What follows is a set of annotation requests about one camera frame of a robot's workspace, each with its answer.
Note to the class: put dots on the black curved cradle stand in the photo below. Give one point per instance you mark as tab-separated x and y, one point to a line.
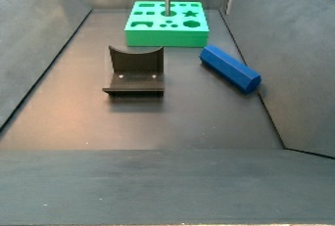
137	72

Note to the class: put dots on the green shape sorter board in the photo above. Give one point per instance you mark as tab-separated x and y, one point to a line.
183	29

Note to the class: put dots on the blue hexagonal prism block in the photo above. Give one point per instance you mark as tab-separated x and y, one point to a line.
240	75

